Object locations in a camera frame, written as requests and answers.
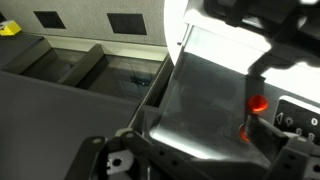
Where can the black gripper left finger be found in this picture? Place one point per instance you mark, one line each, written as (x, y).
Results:
(96, 156)

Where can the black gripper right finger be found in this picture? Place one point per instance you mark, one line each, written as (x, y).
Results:
(293, 160)

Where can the small red round button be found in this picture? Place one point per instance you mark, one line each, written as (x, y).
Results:
(257, 103)

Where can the grey toy stove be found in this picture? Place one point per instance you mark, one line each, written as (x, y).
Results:
(206, 100)

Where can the dark flat panel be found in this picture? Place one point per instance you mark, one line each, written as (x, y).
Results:
(60, 126)

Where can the black open compartment shelf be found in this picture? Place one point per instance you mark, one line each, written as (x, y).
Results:
(100, 70)

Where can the small yellow object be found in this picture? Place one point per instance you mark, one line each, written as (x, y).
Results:
(9, 28)

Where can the white round pedestal table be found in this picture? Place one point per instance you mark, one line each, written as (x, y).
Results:
(174, 23)

